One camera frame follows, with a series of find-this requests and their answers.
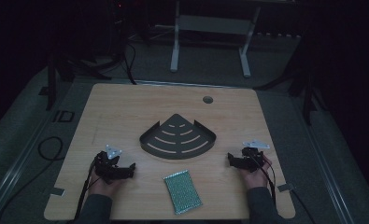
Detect black tripod stand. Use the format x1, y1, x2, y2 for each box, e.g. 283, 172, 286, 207
45, 51, 125, 112
256, 36, 328, 126

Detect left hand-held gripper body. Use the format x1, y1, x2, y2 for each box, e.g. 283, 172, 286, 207
93, 144, 130, 185

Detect black hanging cable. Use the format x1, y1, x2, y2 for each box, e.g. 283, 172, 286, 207
122, 41, 138, 86

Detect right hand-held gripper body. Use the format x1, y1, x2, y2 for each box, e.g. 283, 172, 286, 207
237, 139, 271, 174

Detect black square floor bracket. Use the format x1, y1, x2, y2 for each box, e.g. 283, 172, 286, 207
51, 109, 76, 123

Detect person's right hand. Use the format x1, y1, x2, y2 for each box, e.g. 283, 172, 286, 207
238, 155, 273, 190

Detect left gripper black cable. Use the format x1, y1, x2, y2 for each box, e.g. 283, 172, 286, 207
74, 157, 99, 220

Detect grey tape piece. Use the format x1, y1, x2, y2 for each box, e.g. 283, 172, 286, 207
277, 182, 295, 193
50, 187, 66, 198

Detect dark grey corner shelf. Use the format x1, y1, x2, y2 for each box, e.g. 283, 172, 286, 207
139, 113, 218, 161

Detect black floor cable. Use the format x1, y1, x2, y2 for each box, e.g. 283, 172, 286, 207
0, 135, 65, 224

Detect white metal stand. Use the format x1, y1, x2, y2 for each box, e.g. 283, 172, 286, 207
169, 0, 263, 79

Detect person's left hand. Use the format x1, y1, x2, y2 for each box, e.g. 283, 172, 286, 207
89, 170, 124, 199

